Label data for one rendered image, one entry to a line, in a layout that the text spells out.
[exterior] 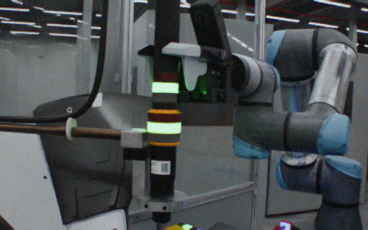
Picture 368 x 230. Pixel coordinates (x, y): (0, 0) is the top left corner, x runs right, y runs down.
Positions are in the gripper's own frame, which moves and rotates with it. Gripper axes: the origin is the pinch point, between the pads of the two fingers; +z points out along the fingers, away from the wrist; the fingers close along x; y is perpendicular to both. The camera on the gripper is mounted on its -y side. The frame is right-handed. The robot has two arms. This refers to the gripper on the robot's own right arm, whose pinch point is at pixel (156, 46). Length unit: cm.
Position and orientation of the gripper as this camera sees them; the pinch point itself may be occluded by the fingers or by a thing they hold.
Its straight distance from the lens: 46.2
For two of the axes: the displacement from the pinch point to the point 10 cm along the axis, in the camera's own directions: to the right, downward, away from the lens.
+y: -0.4, 10.0, 0.5
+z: -5.8, 0.2, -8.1
